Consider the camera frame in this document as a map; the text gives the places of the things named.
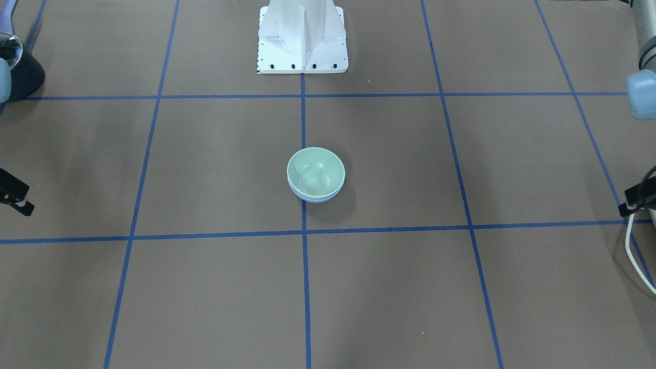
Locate blue bowl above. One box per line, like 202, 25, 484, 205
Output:
288, 182, 344, 203

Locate green bowl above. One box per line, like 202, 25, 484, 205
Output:
286, 147, 346, 197

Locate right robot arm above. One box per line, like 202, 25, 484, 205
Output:
1, 61, 35, 217

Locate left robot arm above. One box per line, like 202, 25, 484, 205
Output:
622, 1, 655, 121

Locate dark blue saucepan with lid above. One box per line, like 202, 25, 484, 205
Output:
1, 1, 45, 103

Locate white toaster power cord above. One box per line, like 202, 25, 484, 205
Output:
625, 201, 656, 296

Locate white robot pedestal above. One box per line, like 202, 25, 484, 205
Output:
256, 1, 349, 74

